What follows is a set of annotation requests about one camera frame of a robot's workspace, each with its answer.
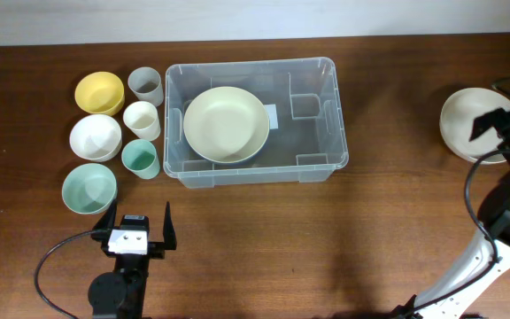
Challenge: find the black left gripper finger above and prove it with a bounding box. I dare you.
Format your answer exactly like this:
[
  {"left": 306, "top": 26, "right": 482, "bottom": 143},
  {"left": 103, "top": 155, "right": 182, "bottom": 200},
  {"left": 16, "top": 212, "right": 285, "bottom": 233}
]
[
  {"left": 163, "top": 202, "right": 177, "bottom": 251},
  {"left": 90, "top": 199, "right": 117, "bottom": 242}
]

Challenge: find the beige plastic plate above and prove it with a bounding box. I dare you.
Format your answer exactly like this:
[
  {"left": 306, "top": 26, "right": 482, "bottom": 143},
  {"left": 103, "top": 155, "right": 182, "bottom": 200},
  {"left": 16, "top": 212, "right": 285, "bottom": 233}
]
[
  {"left": 439, "top": 88, "right": 510, "bottom": 162},
  {"left": 183, "top": 86, "right": 270, "bottom": 148}
]

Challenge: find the blue plastic plate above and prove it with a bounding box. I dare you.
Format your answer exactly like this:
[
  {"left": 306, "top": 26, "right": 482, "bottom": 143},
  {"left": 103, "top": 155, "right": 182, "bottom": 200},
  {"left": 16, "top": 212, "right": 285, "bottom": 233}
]
[{"left": 190, "top": 143, "right": 267, "bottom": 165}]

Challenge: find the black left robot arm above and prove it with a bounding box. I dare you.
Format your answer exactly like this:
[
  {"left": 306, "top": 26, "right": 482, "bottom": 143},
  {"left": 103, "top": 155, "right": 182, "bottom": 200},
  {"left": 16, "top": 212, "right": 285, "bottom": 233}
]
[{"left": 88, "top": 202, "right": 177, "bottom": 318}]

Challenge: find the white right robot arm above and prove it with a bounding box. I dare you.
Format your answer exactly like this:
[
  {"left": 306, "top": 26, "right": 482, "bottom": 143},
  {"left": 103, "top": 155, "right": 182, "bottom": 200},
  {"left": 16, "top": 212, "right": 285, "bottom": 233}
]
[{"left": 390, "top": 108, "right": 510, "bottom": 319}]

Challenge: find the mint green plastic bowl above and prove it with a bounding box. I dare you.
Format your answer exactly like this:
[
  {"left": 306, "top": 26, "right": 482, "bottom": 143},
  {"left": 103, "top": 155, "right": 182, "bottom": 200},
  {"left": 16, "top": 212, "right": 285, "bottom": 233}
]
[{"left": 62, "top": 163, "right": 118, "bottom": 214}]

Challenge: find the mint green plastic cup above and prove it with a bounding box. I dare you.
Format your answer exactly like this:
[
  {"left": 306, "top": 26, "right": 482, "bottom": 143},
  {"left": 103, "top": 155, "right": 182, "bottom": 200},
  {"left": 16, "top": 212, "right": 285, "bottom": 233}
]
[{"left": 121, "top": 139, "right": 160, "bottom": 180}]

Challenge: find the white plastic bowl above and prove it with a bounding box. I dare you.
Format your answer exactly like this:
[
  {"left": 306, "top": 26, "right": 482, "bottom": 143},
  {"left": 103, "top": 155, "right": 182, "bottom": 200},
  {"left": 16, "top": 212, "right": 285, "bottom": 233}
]
[{"left": 69, "top": 114, "right": 122, "bottom": 162}]

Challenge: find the cream plastic cup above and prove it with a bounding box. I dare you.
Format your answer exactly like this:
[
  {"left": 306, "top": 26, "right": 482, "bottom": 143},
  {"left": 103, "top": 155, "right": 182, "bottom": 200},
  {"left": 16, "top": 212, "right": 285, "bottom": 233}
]
[{"left": 123, "top": 101, "right": 161, "bottom": 141}]

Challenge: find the yellow plastic bowl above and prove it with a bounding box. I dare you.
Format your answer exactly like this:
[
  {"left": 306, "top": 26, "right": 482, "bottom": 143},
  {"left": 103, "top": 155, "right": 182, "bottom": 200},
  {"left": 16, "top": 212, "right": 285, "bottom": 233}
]
[{"left": 74, "top": 71, "right": 125, "bottom": 116}]

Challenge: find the grey plastic cup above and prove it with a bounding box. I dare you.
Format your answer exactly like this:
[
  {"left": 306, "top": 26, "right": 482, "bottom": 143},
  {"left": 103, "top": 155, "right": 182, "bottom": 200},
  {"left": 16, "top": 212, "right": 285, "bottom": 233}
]
[{"left": 127, "top": 66, "right": 164, "bottom": 107}]

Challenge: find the clear plastic storage bin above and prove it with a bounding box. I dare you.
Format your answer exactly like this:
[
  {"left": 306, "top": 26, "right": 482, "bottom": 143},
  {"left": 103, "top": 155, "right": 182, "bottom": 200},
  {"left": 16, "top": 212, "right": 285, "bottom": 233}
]
[{"left": 163, "top": 57, "right": 350, "bottom": 189}]

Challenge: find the white label in bin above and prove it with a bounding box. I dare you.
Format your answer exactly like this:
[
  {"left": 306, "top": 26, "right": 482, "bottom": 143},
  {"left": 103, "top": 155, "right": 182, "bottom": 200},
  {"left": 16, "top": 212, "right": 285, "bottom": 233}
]
[{"left": 265, "top": 104, "right": 278, "bottom": 130}]

